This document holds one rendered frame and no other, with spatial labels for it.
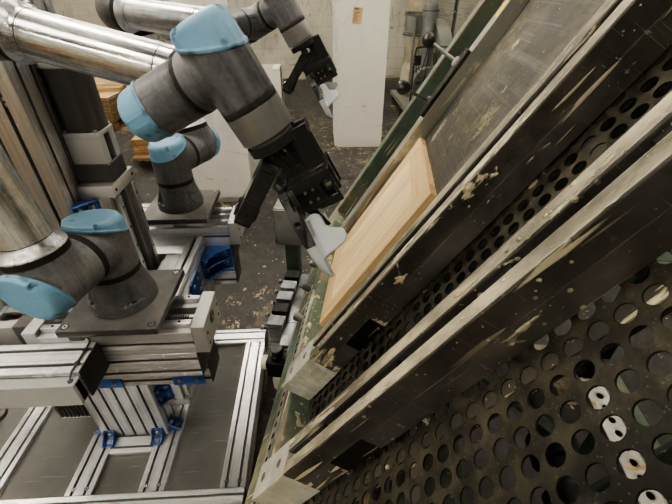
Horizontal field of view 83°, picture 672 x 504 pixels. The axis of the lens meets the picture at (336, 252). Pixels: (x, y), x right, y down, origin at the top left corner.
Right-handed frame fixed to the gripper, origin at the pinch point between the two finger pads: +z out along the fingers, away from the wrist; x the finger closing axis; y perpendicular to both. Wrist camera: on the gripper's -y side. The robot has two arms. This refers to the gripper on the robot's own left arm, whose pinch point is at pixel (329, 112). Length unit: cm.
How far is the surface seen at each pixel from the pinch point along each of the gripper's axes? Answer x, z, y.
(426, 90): 16.4, 13.0, 30.0
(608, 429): -82, 52, 27
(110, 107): 426, -44, -307
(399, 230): -45.1, 19.4, 6.6
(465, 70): -8.3, 5.6, 37.9
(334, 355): -67, 27, -15
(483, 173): -70, 1, 23
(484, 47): -8.9, 2.5, 43.7
